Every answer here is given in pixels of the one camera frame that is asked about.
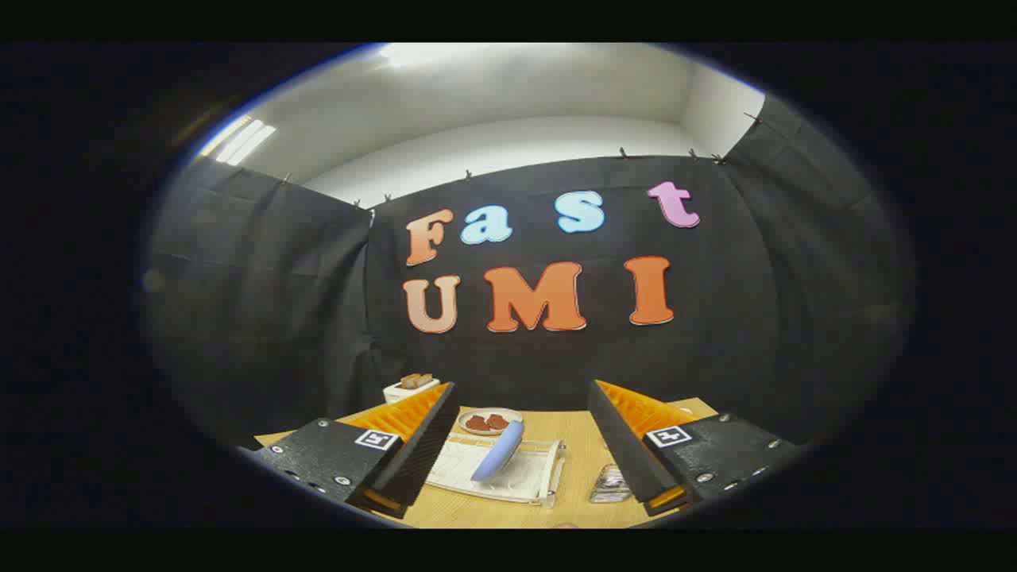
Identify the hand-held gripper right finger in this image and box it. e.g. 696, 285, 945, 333
588, 380, 803, 517

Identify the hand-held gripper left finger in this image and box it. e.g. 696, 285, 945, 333
253, 382, 461, 520

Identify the metal wire basket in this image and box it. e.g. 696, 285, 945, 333
590, 463, 634, 504

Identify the blue plate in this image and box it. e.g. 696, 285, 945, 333
471, 419, 525, 482

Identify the white wire dish rack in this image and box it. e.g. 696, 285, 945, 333
425, 433, 567, 508

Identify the beige round plate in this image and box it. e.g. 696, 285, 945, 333
457, 408, 524, 435

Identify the white toaster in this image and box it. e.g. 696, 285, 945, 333
383, 378, 440, 404

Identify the black backdrop cloth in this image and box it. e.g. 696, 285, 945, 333
147, 95, 915, 446

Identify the long ceiling light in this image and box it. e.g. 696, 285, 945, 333
199, 117, 276, 166

